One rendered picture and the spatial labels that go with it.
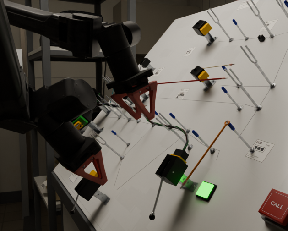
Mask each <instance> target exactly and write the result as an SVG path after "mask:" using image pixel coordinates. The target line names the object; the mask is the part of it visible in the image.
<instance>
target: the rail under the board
mask: <svg viewBox="0 0 288 231"><path fill-rule="evenodd" d="M51 185H52V186H53V188H54V190H55V191H56V193H57V194H58V196H59V198H60V199H61V201H62V203H63V204H64V206H65V207H66V209H67V211H68V212H69V214H70V211H71V210H72V209H73V206H74V204H75V200H74V199H73V197H72V196H71V195H70V193H69V192H68V191H67V189H66V188H65V186H64V185H63V183H62V182H61V181H60V179H59V178H58V177H57V175H56V174H55V172H54V171H53V172H51ZM74 211H75V213H74V214H70V216H71V217H72V219H73V220H74V222H75V224H76V225H77V227H78V229H79V230H80V231H96V229H95V228H94V227H93V225H92V224H91V222H90V221H89V219H88V218H87V217H86V216H85V214H84V213H83V211H82V210H81V208H80V207H79V206H78V204H77V203H76V206H75V209H74Z"/></svg>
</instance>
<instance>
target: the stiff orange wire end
mask: <svg viewBox="0 0 288 231"><path fill-rule="evenodd" d="M227 121H228V124H226V122H225V123H224V124H225V125H224V126H223V128H222V129H221V131H220V132H219V134H218V135H217V136H216V138H215V139H214V140H213V142H212V143H211V145H210V146H209V148H208V149H207V150H206V152H205V153H204V155H203V156H202V157H201V159H200V160H199V162H198V163H197V164H196V166H195V167H194V169H193V170H192V172H191V173H190V174H189V175H188V177H187V178H186V179H185V180H184V182H183V183H182V186H181V188H182V187H183V186H184V185H185V184H186V183H187V181H188V179H189V178H190V176H191V175H192V173H193V172H194V171H195V169H196V168H197V166H198V165H199V164H200V162H201V161H202V159H203V158H204V157H205V155H206V154H207V152H208V151H209V149H210V148H211V147H212V145H213V144H214V143H215V141H216V140H217V138H218V137H219V135H220V134H221V133H222V131H223V130H224V128H225V127H226V126H227V125H229V124H230V121H229V120H227ZM181 188H180V189H181Z"/></svg>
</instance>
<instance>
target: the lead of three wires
mask: <svg viewBox="0 0 288 231"><path fill-rule="evenodd" d="M171 128H175V129H178V130H180V131H182V132H183V133H184V134H185V136H186V143H185V145H184V147H183V150H184V151H185V150H186V147H187V145H188V143H189V140H188V134H187V133H186V132H185V130H184V129H182V128H180V127H178V126H172V125H171Z"/></svg>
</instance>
